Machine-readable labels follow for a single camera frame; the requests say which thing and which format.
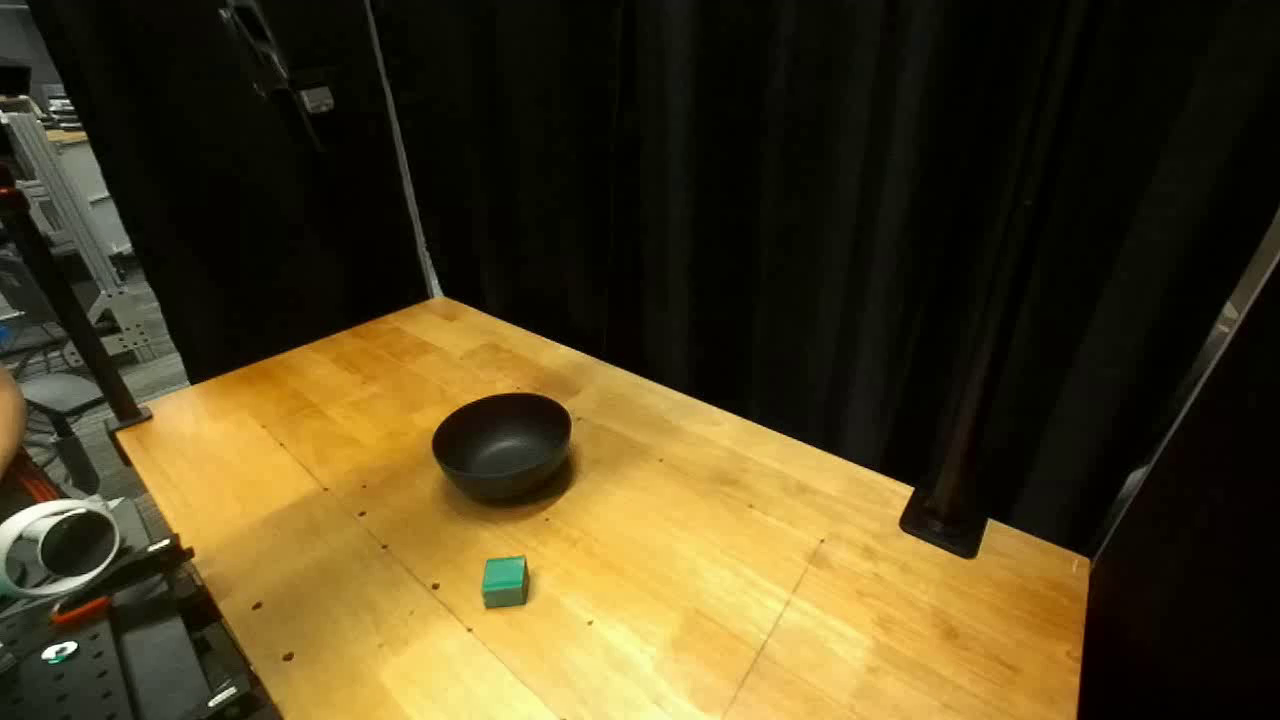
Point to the person's hand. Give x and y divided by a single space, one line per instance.
9 414

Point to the black bowl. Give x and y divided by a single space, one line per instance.
501 447

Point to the green cube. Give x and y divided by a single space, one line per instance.
505 582

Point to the black tripod leg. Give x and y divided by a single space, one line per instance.
72 323

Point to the white VR headset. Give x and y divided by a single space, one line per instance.
52 546

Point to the grey metal ladder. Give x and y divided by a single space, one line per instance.
72 212

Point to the black perforated side table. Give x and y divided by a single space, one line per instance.
123 652

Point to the white vertical pole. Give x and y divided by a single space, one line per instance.
405 160

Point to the black curtain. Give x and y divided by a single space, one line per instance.
745 202

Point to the black support pole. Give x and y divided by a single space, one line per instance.
1054 293

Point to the silver metal frame bar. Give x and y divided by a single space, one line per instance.
1205 360

